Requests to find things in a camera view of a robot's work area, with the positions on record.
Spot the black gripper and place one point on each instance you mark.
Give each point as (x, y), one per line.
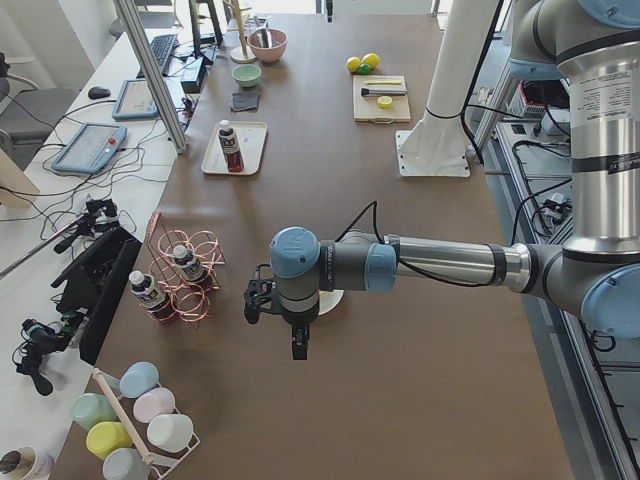
(298, 321)

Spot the white round plate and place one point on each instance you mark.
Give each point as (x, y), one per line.
(328, 300)

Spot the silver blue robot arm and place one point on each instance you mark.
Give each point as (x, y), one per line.
(593, 275)

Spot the cream rectangular tray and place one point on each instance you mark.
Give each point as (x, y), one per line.
(251, 138)

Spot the red juice bottle on tray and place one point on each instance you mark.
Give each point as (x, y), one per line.
(230, 147)

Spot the red bottle in rack rear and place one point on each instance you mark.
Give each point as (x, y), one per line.
(188, 263)

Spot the red bottle in rack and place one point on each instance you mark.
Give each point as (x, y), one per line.
(154, 298)
(188, 263)

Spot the pink cup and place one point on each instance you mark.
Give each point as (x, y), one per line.
(157, 401)

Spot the red bottle in rack front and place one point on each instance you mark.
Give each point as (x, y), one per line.
(154, 298)

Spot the white cup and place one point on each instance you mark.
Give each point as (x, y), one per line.
(170, 432)

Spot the light blue cup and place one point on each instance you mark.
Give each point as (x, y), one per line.
(138, 379)

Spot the grey cup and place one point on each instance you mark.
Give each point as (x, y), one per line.
(125, 464)

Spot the yellow cup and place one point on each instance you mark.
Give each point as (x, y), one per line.
(106, 437)

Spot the mint green cup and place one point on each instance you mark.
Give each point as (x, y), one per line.
(89, 409)

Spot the wooden cutting board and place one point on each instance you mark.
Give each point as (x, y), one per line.
(365, 109)

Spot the grey cloth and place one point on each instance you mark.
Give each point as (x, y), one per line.
(245, 100)

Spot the lemon half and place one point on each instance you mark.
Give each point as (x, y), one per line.
(384, 102)

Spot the yellow peeler on board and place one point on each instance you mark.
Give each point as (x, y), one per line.
(383, 81)

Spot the mint green bowl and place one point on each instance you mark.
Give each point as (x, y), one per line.
(247, 75)

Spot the green lime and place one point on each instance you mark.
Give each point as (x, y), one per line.
(364, 69)

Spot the yellow lemon left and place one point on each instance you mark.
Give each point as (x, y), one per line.
(353, 63)

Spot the yellow lemon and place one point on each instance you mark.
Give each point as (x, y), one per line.
(371, 59)
(353, 63)

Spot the blue teach pendant near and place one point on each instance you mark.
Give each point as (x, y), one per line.
(91, 148)

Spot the blue teach pendant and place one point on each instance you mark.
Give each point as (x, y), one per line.
(135, 102)
(91, 148)

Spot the yellow lemon right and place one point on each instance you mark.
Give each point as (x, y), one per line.
(371, 59)

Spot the blue teach pendant far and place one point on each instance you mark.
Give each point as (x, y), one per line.
(135, 102)

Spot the wooden mug tree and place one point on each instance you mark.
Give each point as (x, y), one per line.
(242, 53)

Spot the pink bowl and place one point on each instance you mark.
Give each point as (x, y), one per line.
(268, 44)

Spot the black computer mouse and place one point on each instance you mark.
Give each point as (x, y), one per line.
(97, 92)

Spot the black keyboard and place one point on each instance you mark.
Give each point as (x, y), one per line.
(162, 47)

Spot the copper wire bottle rack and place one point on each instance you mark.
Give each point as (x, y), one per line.
(193, 302)

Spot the white wire cup rack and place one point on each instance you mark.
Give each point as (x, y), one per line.
(162, 463)

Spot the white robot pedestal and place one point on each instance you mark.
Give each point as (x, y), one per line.
(437, 144)

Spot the black handled knife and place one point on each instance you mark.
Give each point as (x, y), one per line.
(371, 92)

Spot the aluminium frame post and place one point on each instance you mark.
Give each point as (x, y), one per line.
(128, 14)

